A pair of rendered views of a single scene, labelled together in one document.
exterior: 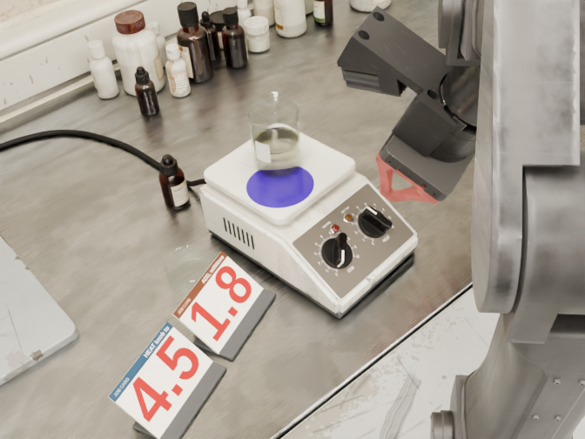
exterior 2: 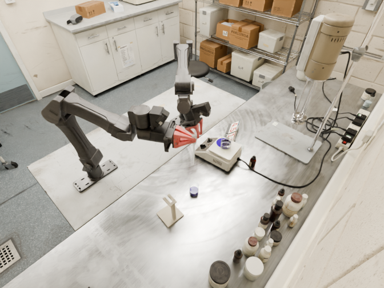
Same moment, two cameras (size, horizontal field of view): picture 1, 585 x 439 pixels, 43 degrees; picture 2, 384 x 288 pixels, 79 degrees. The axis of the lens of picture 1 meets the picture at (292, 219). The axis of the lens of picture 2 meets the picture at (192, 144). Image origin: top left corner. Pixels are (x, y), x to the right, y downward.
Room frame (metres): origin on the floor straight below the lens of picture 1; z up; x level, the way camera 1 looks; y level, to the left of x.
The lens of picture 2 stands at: (1.35, -0.29, 1.77)
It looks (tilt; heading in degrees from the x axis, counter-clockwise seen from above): 45 degrees down; 169
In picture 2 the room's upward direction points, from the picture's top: straight up
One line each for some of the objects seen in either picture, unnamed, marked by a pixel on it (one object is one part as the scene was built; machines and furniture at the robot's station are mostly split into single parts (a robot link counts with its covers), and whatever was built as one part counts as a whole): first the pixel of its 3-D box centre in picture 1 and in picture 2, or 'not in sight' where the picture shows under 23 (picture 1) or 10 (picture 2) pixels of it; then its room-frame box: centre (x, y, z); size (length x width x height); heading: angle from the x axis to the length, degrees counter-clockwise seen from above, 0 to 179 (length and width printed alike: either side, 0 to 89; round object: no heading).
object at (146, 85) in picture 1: (144, 89); (280, 193); (0.87, 0.18, 0.94); 0.03 x 0.03 x 0.07
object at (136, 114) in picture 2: not in sight; (135, 121); (0.69, -0.36, 1.27); 0.12 x 0.09 x 0.12; 67
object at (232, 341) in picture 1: (225, 304); not in sight; (0.49, 0.07, 0.92); 0.09 x 0.06 x 0.04; 149
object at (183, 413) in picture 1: (169, 381); (232, 127); (0.40, 0.12, 0.92); 0.09 x 0.06 x 0.04; 149
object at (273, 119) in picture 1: (276, 135); (226, 142); (0.62, 0.01, 1.02); 0.06 x 0.05 x 0.08; 173
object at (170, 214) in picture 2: not in sight; (168, 206); (0.86, -0.29, 0.96); 0.08 x 0.08 x 0.13; 31
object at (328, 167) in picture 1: (279, 170); (224, 147); (0.61, 0.01, 0.98); 0.12 x 0.12 x 0.01; 43
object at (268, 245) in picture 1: (299, 212); (219, 151); (0.59, -0.01, 0.94); 0.22 x 0.13 x 0.08; 43
